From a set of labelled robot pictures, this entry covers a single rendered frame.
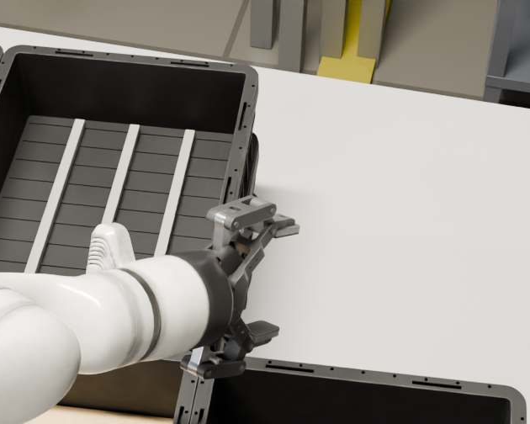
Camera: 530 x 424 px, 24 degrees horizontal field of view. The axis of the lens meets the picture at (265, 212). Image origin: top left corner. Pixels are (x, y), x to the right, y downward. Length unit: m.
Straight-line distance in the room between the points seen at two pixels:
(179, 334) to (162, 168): 0.58
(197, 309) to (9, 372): 0.19
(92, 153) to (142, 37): 1.44
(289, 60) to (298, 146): 1.11
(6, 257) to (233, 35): 1.59
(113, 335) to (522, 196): 0.88
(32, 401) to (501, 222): 0.92
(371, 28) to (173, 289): 1.91
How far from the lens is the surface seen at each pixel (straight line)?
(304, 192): 1.59
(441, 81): 2.80
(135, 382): 1.19
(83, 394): 1.23
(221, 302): 0.92
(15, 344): 0.76
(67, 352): 0.78
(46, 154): 1.48
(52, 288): 0.84
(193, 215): 1.39
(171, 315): 0.88
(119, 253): 0.93
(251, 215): 0.96
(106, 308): 0.84
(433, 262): 1.53
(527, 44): 2.68
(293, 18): 2.69
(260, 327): 1.04
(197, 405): 1.12
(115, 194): 1.41
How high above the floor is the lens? 1.88
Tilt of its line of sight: 49 degrees down
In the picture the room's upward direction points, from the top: straight up
